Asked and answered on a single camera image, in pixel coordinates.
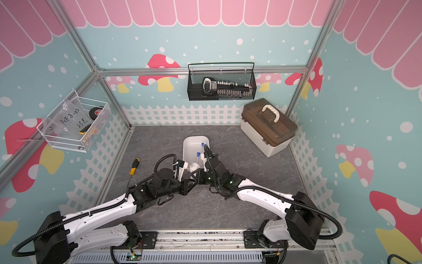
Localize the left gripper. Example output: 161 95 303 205
157 176 197 199

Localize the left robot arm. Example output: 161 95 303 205
12 154 203 264

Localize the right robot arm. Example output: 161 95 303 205
200 145 343 250

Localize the yellow black screwdriver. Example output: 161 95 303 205
126 158 140 187

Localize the white plastic tray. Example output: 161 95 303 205
182 135 209 169

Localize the brown lid storage box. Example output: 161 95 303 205
241 99 298 157

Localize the black tape roll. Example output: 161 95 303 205
89 107 103 121

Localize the socket set in basket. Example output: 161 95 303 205
201 78 255 100

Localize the clear labelled plastic bag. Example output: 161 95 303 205
47 99 92 140

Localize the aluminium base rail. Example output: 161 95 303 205
67 229 341 264

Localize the black wire wall basket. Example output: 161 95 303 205
187 62 257 101

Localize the white wire wall basket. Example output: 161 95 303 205
37 90 111 153

